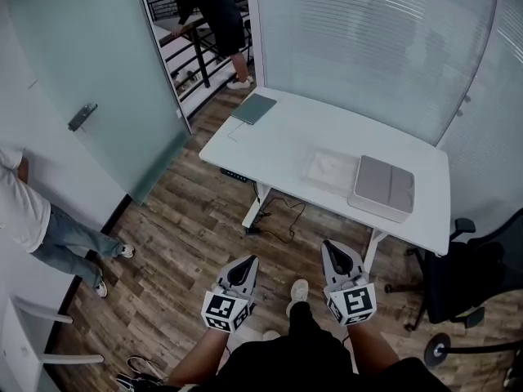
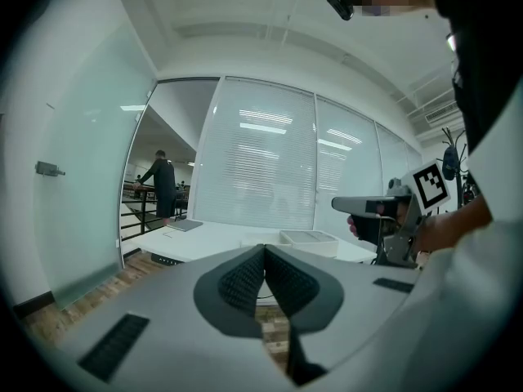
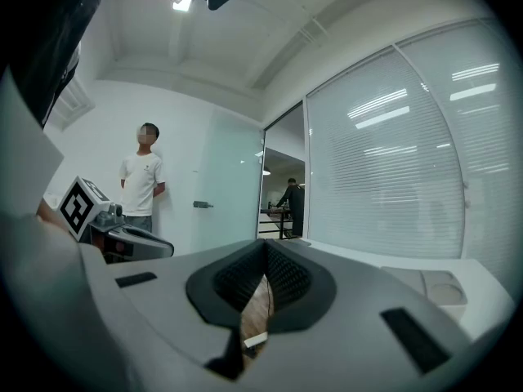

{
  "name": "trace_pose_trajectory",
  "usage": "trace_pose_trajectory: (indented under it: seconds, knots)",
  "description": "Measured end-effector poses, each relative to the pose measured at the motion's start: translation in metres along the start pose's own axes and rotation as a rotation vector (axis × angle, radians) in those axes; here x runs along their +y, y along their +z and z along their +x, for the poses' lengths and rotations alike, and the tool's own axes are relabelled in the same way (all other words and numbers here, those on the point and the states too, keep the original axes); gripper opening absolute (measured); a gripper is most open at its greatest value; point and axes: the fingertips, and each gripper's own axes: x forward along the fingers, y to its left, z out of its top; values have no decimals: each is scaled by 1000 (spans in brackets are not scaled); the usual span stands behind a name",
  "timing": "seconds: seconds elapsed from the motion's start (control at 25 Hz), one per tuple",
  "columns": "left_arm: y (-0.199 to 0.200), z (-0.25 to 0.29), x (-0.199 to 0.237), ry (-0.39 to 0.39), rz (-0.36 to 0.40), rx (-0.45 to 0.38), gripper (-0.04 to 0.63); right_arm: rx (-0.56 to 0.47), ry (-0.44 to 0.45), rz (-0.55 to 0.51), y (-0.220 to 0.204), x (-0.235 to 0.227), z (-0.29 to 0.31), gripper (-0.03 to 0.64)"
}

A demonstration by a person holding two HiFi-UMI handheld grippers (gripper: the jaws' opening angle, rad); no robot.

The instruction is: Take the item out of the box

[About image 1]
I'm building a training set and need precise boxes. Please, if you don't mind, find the metal door handle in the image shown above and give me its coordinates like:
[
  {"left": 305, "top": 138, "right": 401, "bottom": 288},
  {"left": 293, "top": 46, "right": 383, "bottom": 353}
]
[{"left": 66, "top": 103, "right": 99, "bottom": 133}]

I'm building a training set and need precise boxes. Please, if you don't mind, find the black desk control panel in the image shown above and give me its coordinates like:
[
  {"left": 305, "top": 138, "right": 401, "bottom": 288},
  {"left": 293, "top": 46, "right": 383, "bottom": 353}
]
[{"left": 220, "top": 167, "right": 249, "bottom": 184}]

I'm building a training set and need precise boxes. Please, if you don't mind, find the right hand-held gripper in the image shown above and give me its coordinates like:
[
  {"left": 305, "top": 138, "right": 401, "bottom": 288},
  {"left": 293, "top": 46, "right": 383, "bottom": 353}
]
[{"left": 320, "top": 239, "right": 378, "bottom": 327}]

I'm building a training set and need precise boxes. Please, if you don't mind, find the black metal railing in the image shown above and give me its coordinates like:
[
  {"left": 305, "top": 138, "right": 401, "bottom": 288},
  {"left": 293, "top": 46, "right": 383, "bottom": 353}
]
[{"left": 146, "top": 0, "right": 255, "bottom": 90}]

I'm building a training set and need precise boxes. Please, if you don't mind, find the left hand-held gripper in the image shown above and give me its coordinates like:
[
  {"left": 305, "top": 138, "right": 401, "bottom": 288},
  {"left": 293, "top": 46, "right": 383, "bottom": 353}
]
[{"left": 200, "top": 254, "right": 260, "bottom": 335}]

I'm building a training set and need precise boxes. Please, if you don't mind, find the person's right forearm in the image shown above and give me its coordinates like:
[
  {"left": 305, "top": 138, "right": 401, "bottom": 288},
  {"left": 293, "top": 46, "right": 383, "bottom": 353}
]
[{"left": 346, "top": 322, "right": 400, "bottom": 377}]

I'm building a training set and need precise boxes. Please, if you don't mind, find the person's black clothing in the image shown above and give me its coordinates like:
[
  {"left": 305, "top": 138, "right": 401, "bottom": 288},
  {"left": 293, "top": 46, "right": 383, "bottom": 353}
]
[{"left": 179, "top": 300, "right": 453, "bottom": 392}]

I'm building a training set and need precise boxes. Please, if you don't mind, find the thin white cable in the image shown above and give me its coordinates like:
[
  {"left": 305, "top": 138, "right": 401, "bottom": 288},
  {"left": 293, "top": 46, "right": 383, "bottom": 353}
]
[{"left": 226, "top": 121, "right": 246, "bottom": 143}]

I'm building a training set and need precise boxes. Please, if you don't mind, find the grey laptop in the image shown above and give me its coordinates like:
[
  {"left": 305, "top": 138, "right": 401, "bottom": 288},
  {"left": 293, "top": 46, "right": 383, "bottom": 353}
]
[{"left": 230, "top": 92, "right": 278, "bottom": 127}]

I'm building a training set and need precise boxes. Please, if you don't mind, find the white desk leg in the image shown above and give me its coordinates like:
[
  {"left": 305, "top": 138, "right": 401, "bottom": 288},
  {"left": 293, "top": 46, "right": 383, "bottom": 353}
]
[
  {"left": 361, "top": 229, "right": 389, "bottom": 279},
  {"left": 240, "top": 182, "right": 272, "bottom": 231}
]

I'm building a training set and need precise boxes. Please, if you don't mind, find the black stanchion base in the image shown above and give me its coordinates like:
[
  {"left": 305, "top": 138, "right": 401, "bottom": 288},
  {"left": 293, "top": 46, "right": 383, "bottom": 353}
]
[{"left": 422, "top": 332, "right": 523, "bottom": 369}]

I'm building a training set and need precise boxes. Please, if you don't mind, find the frosted glass door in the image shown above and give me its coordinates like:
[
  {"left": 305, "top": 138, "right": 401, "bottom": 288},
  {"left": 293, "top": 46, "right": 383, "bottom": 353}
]
[{"left": 0, "top": 0, "right": 193, "bottom": 206}]

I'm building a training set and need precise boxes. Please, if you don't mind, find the clear plastic tray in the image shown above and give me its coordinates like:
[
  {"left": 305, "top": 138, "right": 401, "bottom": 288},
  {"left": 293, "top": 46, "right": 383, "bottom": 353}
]
[{"left": 301, "top": 146, "right": 361, "bottom": 198}]

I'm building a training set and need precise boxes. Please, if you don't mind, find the white box with grey lid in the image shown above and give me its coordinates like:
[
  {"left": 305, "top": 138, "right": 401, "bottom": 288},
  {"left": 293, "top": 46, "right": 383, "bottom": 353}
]
[{"left": 347, "top": 154, "right": 416, "bottom": 225}]

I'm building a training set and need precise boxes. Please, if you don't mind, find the black power cable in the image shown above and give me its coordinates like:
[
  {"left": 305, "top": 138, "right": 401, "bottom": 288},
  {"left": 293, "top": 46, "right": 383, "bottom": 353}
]
[{"left": 246, "top": 184, "right": 307, "bottom": 245}]

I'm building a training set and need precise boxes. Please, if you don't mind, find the person's left forearm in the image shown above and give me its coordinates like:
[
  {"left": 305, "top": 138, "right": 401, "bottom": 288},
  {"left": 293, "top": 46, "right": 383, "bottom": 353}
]
[{"left": 166, "top": 327, "right": 230, "bottom": 388}]

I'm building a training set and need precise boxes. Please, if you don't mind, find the black office chair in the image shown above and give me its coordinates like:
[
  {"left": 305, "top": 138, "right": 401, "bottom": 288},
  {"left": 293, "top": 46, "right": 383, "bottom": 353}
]
[{"left": 384, "top": 207, "right": 523, "bottom": 333}]

